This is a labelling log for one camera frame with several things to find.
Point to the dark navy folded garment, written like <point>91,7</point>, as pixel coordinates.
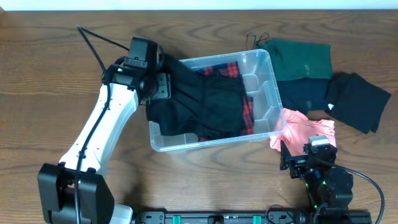
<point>304,95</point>

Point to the red navy plaid shirt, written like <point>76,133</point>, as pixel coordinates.
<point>231,70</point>

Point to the black garment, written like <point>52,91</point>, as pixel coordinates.
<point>206,106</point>
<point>352,100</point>

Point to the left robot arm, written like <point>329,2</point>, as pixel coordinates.
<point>75,190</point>

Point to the pink crumpled garment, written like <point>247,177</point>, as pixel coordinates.
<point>298,129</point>

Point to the black mounting rail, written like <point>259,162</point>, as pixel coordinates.
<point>271,216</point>

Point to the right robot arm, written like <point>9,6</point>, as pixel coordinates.
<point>329,188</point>

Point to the clear plastic storage container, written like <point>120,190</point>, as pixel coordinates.
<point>260,84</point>

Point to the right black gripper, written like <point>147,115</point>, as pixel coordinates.
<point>300,161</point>

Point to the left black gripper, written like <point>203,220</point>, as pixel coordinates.
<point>165,86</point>

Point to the green garment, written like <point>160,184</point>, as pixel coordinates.
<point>293,60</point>

